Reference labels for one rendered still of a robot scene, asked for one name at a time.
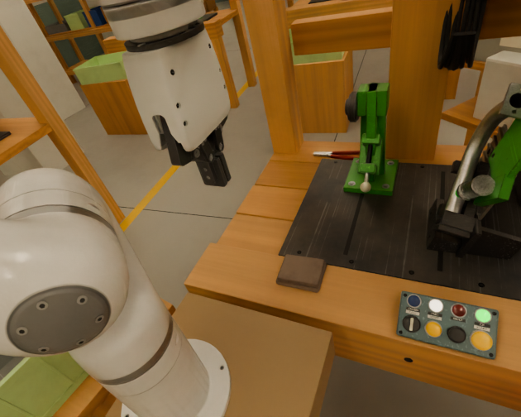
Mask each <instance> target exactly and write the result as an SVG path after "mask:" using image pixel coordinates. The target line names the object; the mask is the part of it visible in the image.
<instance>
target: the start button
mask: <svg viewBox="0 0 521 417"><path fill-rule="evenodd" d="M471 342H472V344H473V345H474V346H475V347H476V348H478V349H480V350H483V351H484V350H488V349H490V348H491V347H492V343H493V342H492V339H491V337H490V335H489V334H487V333H484V332H481V331H477V332H474V333H473V334H472V335H471Z"/></svg>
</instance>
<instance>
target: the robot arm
mask: <svg viewBox="0 0 521 417"><path fill-rule="evenodd" d="M99 3H100V5H101V7H102V8H103V11H104V14H105V16H106V18H107V20H108V23H109V25H110V27H111V28H112V32H113V34H114V36H115V37H116V39H117V40H120V41H125V43H124V46H125V47H126V49H127V51H126V52H124V53H123V54H122V59H123V64H124V68H125V71H126V74H127V80H128V83H129V85H130V88H131V93H132V96H133V98H134V100H135V103H136V106H137V109H138V111H139V114H140V116H141V120H142V121H143V123H144V126H145V128H146V131H147V133H148V135H149V138H150V139H151V142H152V144H153V145H154V147H155V148H156V150H159V151H162V150H164V149H166V148H168V152H169V155H170V161H171V164H172V165H178V166H185V165H187V164H188V163H189V162H191V161H195V162H196V164H197V167H198V170H199V172H200V175H201V176H202V179H203V182H204V183H205V184H206V185H212V186H221V187H225V186H226V185H227V182H228V181H229V180H230V179H231V175H230V172H229V169H228V167H227V162H226V159H225V156H224V154H223V152H221V151H223V149H224V143H223V139H222V127H223V126H224V124H225V122H226V120H227V115H228V113H229V111H230V108H231V104H230V99H229V95H228V91H227V86H226V83H225V79H224V77H223V74H222V70H221V67H220V64H219V62H218V59H217V55H216V53H215V50H214V49H213V44H212V42H211V41H210V38H209V36H208V33H207V31H206V29H205V25H204V23H203V20H201V19H199V18H201V17H202V16H203V15H204V14H205V13H206V11H205V7H204V5H203V0H99ZM198 146H199V148H197V147H198ZM65 352H69V354H70V356H71V357H72V358H73V359H74V360H75V361H76V362H77V363H78V364H79V365H80V366H81V367H82V368H83V369H84V370H85V371H86V372H87V373H88V374H89V375H90V376H91V377H92V378H93V379H95V380H96V381H97V382H98V383H100V384H101V385H102V386H103V387H104V388H106V389H107V390H108V391H109V392H110V393H111V394H113V395H114V396H115V397H116V398H117V399H119V400H120V401H121V402H122V413H121V417H223V416H224V415H225V413H226V410H227V406H228V403H229V400H230V394H231V376H230V372H229V369H228V366H227V363H226V361H225V359H224V358H223V356H222V354H221V353H220V352H219V351H218V350H217V349H216V348H215V347H214V346H213V345H211V344H210V343H206V342H204V341H202V340H198V339H187V338H186V337H185V336H184V334H183V332H182V331H181V329H180V328H179V325H178V324H177V323H176V322H175V320H174V318H173V317H172V315H171V314H170V312H169V310H168V309H167V308H166V306H165V304H164V303H163V301H162V300H161V298H160V297H159V295H158V294H157V292H156V290H155V288H154V286H153V285H152V284H151V281H150V279H149V278H148V276H147V274H146V272H145V270H144V269H143V267H142V265H141V263H140V261H139V260H138V258H137V256H136V253H135V252H134V251H133V249H132V247H131V244H130V243H129V241H128V240H127V237H126V235H125V234H124V232H123V231H122V229H121V227H120V225H119V223H118V222H117V220H116V219H115V217H114V215H113V213H112V211H111V209H110V208H109V207H108V205H107V203H106V202H105V201H104V199H103V197H102V196H101V195H100V194H99V192H98V191H97V190H96V189H95V188H94V187H93V186H92V185H91V184H89V183H88V182H87V181H86V180H84V179H82V178H81V177H79V176H77V175H75V174H73V173H71V172H68V171H66V170H60V169H55V168H38V169H32V170H26V171H23V172H22V173H19V174H17V175H14V176H13V177H12V178H10V179H9V180H7V181H6V182H4V183H3V184H2V185H1V186H0V354H1V355H6V356H13V357H47V356H52V355H58V354H62V353H65Z"/></svg>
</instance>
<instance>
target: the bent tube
mask: <svg viewBox="0 0 521 417"><path fill-rule="evenodd" d="M520 89H521V84H517V83H513V82H511V83H510V84H509V87H508V89H507V92H506V94H505V96H504V100H503V101H502V102H501V103H499V104H498V105H496V106H495V107H493V108H492V109H491V110H490V111H489V112H488V113H487V114H486V115H485V117H484V118H483V119H482V120H481V122H480V124H479V125H478V127H477V129H476V130H475V132H474V133H473V135H472V137H471V139H470V141H469V143H468V145H467V147H466V150H465V153H464V155H463V157H462V160H461V164H460V167H459V170H458V172H457V174H456V178H455V181H454V184H453V186H452V191H451V193H450V196H449V199H448V201H447V205H446V208H445V209H446V210H449V211H452V212H455V213H461V210H462V208H463V205H464V203H465V200H463V199H461V198H458V197H457V196H456V195H455V192H456V190H457V187H458V186H459V185H460V184H461V183H463V182H466V181H472V178H473V175H474V173H475V170H476V167H477V164H478V161H479V159H480V155H481V153H482V151H483V149H484V147H485V144H486V142H487V141H488V140H489V138H490V136H491V134H492V133H493V131H494V130H495V129H496V128H497V127H498V126H499V124H500V123H501V122H502V121H504V120H505V119H506V118H507V117H513V118H517V119H521V90H520Z"/></svg>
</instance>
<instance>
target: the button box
mask: <svg viewBox="0 0 521 417"><path fill-rule="evenodd" d="M411 295H416V296H418V297H419V299H420V305H419V306H417V307H413V306H411V305H410V304H409V302H408V299H409V296H411ZM432 300H439V301H440V302H441V303H442V309H441V310H440V311H438V312H436V311H433V310H431V308H430V306H429V304H430V302H431V301H432ZM456 304H460V305H462V306H463V307H464V308H465V309H466V313H465V315H464V316H461V317H458V316H456V315H455V314H454V313H453V312H452V307H453V306H454V305H456ZM480 309H484V310H486V311H488V312H489V313H490V320H489V321H487V322H481V321H480V320H479V319H478V318H477V317H476V312H477V311H478V310H480ZM408 316H413V317H415V318H416V319H417V320H418V321H419V329H418V330H417V331H415V332H410V331H408V330H407V329H406V328H405V327H404V319H405V318H406V317H408ZM429 322H435V323H437V324H439V325H440V327H441V329H442V332H441V334H440V335H439V336H437V337H433V336H431V335H429V334H428V333H427V331H426V325H427V324H428V323H429ZM498 322H499V311H498V310H497V309H490V308H486V307H481V306H477V305H473V304H465V303H461V302H456V301H452V300H445V299H441V298H437V297H432V296H428V295H421V294H416V293H412V292H408V291H402V292H401V297H400V304H399V317H398V323H397V330H396V334H397V335H399V336H402V337H406V338H412V339H415V340H418V341H421V342H425V343H431V344H434V345H438V346H441V347H445V348H450V349H453V350H457V351H460V352H466V353H470V354H473V355H476V356H479V357H485V358H489V359H492V360H493V359H495V354H496V343H497V333H498ZM454 327H457V328H460V329H462V330H463V331H464V333H465V335H466V338H465V340H464V341H463V342H461V343H456V342H454V341H452V340H451V339H450V337H449V334H448V333H449V330H450V329H451V328H454ZM477 331H481V332H484V333H487V334H489V335H490V337H491V339H492V342H493V343H492V347H491V348H490V349H488V350H484V351H483V350H480V349H478V348H476V347H475V346H474V345H473V344H472V342H471V335H472V334H473V333H474V332H477Z"/></svg>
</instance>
